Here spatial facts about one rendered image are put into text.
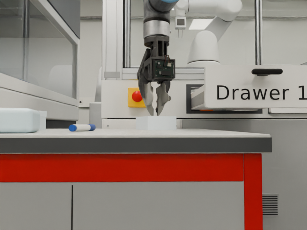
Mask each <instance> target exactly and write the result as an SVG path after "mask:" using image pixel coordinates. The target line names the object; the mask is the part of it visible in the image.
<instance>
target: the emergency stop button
mask: <svg viewBox="0 0 307 230"><path fill-rule="evenodd" d="M132 99H133V100H134V101H135V102H140V101H141V100H142V96H141V93H140V91H135V92H133V94H132Z"/></svg>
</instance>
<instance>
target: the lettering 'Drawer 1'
mask: <svg viewBox="0 0 307 230"><path fill-rule="evenodd" d="M219 87H225V88H226V90H227V96H226V97H225V98H219ZM301 87H302V98H299V100H307V98H304V86H299V88H301ZM236 90H239V89H235V90H234V89H233V99H234V93H235V91H236ZM243 90H247V92H248V93H242V94H241V99H243V100H246V99H250V92H249V90H248V89H242V91H243ZM273 90H276V91H277V92H278V93H277V94H272V91H273ZM287 90H289V89H286V90H285V89H283V99H285V92H286V91H287ZM253 91H254V95H255V99H258V98H259V93H261V96H262V99H265V96H266V92H267V89H265V93H264V96H263V94H262V90H261V89H259V91H258V95H256V92H255V89H253ZM244 94H248V97H247V98H245V99H244V98H243V95H244ZM272 95H280V92H279V90H277V89H272V90H271V91H270V97H271V99H273V100H278V99H279V98H277V99H275V98H273V97H272ZM228 96H229V89H228V87H226V86H224V85H217V99H226V98H227V97H228Z"/></svg>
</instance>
